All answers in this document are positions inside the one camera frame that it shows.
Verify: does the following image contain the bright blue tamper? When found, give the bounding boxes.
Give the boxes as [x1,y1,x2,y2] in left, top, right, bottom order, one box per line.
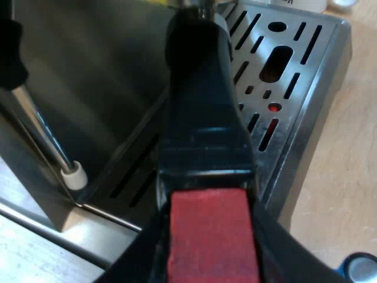
[335,252,377,283]

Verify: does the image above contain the filter holder with red-ended handle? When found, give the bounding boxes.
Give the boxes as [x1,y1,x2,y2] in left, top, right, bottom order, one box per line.
[156,0,262,283]

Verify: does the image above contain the white mug with print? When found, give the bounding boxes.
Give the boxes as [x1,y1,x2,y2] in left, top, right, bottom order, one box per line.
[270,0,326,14]

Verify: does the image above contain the metal block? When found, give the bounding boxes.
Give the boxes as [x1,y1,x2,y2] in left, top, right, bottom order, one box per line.
[0,156,142,283]

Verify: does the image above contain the small white cup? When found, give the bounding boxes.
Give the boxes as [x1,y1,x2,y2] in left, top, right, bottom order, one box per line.
[328,0,359,12]

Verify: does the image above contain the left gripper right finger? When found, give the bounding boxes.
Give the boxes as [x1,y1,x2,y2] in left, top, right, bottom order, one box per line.
[252,202,352,283]

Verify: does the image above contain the steel espresso machine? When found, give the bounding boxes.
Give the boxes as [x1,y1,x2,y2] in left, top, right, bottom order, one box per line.
[0,0,353,234]

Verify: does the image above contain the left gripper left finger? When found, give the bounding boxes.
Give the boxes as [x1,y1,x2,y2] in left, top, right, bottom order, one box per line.
[96,211,171,283]

